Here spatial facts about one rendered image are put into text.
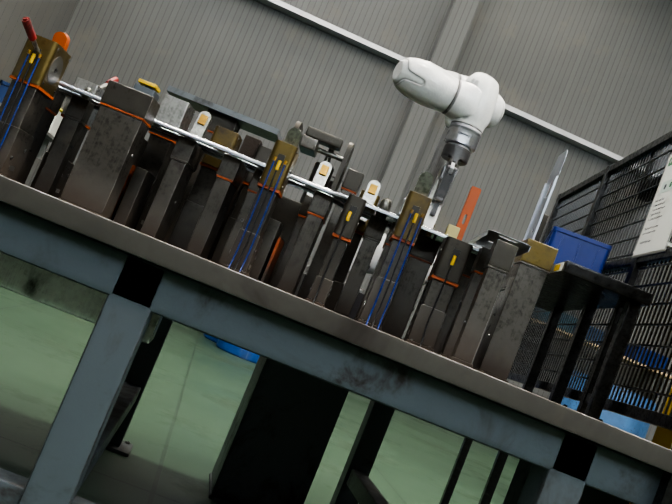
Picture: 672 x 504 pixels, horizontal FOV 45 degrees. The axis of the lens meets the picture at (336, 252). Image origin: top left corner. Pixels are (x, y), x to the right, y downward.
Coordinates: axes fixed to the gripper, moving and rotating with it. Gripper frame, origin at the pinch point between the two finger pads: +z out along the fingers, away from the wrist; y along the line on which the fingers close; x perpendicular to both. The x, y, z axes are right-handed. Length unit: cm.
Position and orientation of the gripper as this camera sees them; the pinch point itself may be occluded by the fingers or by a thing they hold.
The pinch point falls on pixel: (431, 216)
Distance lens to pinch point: 221.3
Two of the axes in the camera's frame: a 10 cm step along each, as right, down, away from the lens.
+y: 0.0, -0.9, -10.0
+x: 9.3, 3.8, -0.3
